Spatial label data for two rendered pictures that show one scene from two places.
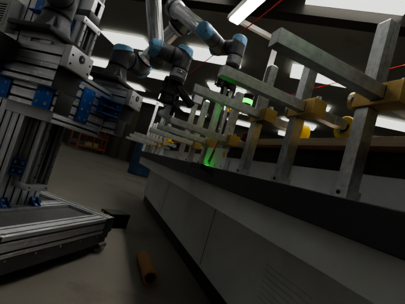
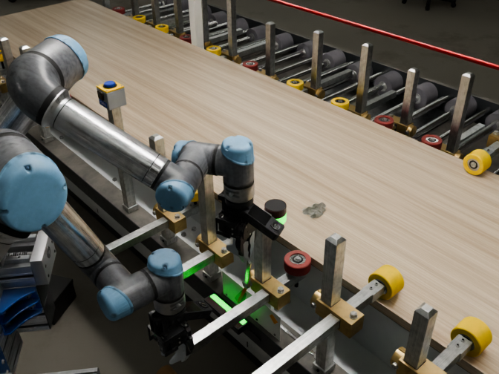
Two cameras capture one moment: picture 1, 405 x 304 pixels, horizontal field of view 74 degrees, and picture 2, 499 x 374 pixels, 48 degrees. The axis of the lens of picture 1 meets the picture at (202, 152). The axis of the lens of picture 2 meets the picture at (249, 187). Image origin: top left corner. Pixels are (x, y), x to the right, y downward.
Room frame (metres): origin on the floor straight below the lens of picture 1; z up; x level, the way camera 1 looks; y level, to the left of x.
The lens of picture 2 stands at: (0.25, 0.37, 2.00)
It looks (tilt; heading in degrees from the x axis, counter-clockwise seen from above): 35 degrees down; 338
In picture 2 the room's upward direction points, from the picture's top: 1 degrees counter-clockwise
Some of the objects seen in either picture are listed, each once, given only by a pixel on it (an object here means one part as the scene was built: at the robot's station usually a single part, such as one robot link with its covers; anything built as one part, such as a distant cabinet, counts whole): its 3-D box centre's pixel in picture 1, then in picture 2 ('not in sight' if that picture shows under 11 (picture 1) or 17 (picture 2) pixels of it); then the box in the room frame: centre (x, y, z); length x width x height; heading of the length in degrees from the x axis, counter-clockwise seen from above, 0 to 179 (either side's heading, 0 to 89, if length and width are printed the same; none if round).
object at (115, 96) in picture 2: (196, 99); (111, 96); (2.05, 0.16, 1.18); 0.07 x 0.07 x 0.08; 20
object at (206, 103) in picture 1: (196, 134); (163, 196); (1.81, 0.07, 0.90); 0.03 x 0.03 x 0.48; 20
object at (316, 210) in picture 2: not in sight; (315, 208); (1.52, -0.37, 0.91); 0.09 x 0.07 x 0.02; 103
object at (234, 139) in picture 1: (228, 141); (268, 287); (1.32, -0.11, 0.84); 0.13 x 0.06 x 0.05; 20
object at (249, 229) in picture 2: (228, 77); (237, 214); (1.31, -0.01, 1.15); 0.09 x 0.08 x 0.12; 40
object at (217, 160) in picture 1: (214, 157); (249, 305); (1.36, -0.06, 0.75); 0.26 x 0.01 x 0.10; 20
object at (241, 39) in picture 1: (237, 47); (236, 161); (1.30, -0.02, 1.31); 0.09 x 0.08 x 0.11; 54
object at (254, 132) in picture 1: (257, 119); (329, 309); (1.10, -0.18, 0.94); 0.03 x 0.03 x 0.48; 20
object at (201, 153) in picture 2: (219, 46); (194, 161); (1.35, 0.07, 1.30); 0.11 x 0.11 x 0.08; 54
